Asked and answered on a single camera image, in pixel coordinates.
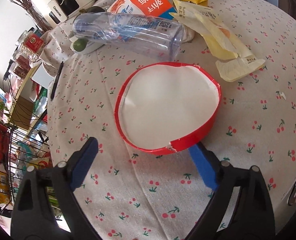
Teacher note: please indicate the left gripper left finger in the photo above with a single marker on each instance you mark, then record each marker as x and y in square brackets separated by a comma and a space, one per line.
[32, 216]

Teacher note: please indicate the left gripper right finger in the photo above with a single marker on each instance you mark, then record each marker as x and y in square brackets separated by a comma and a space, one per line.
[240, 206]

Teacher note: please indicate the red rimmed paper lid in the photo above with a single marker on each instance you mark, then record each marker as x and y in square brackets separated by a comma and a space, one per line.
[167, 107]

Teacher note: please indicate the cream paper bag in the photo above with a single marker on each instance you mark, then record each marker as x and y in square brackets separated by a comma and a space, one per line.
[235, 60]

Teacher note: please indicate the clear plastic bottle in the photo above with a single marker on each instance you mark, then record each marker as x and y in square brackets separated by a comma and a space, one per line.
[146, 35]

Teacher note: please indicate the cherry print tablecloth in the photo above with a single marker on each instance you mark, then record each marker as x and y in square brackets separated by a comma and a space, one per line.
[139, 185]

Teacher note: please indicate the black pen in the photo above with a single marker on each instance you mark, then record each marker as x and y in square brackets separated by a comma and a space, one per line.
[55, 83]

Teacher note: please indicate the red labelled jar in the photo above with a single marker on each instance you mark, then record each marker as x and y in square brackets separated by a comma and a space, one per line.
[30, 45]

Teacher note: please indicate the green lime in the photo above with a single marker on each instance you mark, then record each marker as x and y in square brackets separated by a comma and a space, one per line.
[80, 44]

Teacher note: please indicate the white bowl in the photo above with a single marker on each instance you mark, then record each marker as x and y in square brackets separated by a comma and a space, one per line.
[91, 46]

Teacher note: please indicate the orange white flour bag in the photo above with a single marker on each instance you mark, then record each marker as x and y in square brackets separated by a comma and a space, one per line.
[155, 8]

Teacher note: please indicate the wire storage rack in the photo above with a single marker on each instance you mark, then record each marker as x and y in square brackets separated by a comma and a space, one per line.
[23, 143]

